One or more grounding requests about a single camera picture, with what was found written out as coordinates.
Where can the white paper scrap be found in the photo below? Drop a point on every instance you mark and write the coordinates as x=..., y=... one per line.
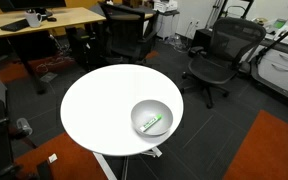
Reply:
x=52, y=158

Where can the green and white marker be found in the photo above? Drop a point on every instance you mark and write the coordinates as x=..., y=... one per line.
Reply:
x=150, y=123

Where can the grey bowl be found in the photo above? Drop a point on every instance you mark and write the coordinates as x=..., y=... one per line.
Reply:
x=150, y=110

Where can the black monitor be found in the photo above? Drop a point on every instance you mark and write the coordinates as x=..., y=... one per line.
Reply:
x=37, y=3

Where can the grey floor plate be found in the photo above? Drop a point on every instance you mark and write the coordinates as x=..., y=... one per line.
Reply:
x=48, y=77

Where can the black mesh office chair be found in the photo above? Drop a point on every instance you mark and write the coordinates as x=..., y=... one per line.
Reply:
x=214, y=66

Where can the black kick scooter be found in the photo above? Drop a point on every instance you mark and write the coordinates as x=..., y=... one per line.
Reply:
x=245, y=68

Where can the black padded office chair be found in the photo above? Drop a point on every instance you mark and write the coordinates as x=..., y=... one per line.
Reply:
x=124, y=33

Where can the black box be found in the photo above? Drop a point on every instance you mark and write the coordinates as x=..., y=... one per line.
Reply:
x=202, y=38

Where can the white drawer cabinet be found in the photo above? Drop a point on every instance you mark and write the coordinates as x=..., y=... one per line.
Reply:
x=280, y=70

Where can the black keyboard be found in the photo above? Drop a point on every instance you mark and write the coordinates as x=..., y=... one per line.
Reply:
x=15, y=25

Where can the green desktop item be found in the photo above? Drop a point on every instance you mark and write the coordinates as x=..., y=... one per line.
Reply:
x=279, y=23

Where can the white mug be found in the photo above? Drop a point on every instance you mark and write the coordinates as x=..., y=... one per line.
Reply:
x=33, y=20

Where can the black computer tower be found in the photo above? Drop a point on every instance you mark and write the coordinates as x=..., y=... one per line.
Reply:
x=80, y=46

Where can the white wall outlet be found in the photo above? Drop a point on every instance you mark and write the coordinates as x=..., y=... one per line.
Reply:
x=194, y=22

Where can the wooden desk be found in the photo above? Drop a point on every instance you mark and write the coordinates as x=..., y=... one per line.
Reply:
x=67, y=16

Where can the black computer mouse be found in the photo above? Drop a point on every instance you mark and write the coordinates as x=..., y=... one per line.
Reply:
x=51, y=19

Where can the white printer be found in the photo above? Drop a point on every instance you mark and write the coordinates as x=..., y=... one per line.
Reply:
x=165, y=6

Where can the white table base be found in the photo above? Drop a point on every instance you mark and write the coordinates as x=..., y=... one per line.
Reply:
x=104, y=165

